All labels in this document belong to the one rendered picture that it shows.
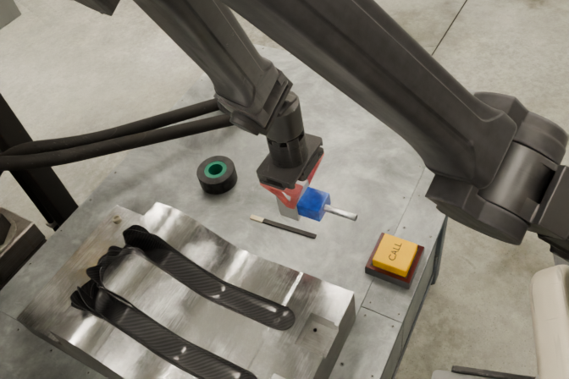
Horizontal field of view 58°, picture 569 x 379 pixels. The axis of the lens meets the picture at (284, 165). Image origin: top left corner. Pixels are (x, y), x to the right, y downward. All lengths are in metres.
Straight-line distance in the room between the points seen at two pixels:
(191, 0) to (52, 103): 2.59
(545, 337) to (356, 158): 0.80
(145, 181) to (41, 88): 2.02
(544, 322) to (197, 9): 0.32
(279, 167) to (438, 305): 1.14
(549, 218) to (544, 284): 0.13
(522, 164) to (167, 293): 0.57
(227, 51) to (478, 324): 1.46
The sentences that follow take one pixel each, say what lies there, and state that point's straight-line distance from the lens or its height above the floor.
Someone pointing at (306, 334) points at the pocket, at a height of 0.86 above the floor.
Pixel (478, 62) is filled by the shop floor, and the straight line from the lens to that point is 2.70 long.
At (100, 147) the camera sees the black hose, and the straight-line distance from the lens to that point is 1.13.
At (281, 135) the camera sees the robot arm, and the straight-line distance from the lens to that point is 0.72.
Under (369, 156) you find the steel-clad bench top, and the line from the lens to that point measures 1.10.
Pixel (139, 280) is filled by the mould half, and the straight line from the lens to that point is 0.85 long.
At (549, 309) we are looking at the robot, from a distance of 0.35.
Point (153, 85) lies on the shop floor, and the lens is 2.81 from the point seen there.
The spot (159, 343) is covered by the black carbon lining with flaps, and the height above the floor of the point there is 0.89.
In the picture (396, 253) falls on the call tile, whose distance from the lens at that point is 0.91.
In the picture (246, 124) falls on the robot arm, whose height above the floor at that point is 1.17.
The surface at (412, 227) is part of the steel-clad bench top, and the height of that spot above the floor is 0.80.
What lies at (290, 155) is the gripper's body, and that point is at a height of 1.07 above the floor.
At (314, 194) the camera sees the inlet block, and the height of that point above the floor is 0.95.
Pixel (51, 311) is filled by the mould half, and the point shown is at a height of 0.86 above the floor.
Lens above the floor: 1.61
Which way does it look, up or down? 47 degrees down
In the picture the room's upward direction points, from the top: 11 degrees counter-clockwise
